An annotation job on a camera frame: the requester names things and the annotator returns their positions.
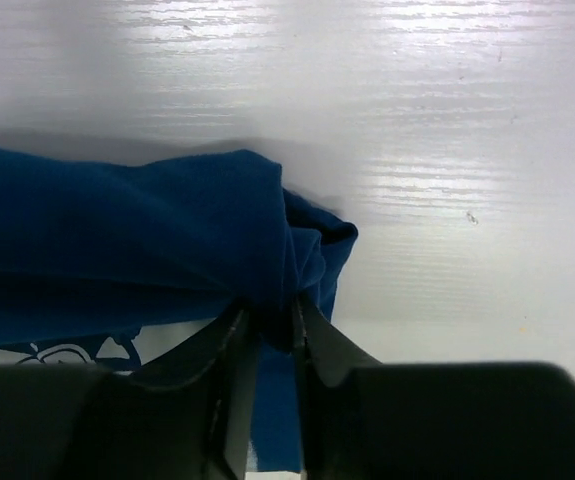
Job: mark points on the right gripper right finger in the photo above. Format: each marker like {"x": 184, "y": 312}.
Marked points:
{"x": 364, "y": 419}

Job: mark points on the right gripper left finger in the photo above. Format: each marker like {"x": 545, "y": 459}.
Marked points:
{"x": 185, "y": 415}

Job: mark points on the navy blue t shirt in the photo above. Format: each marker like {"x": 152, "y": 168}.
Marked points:
{"x": 101, "y": 263}

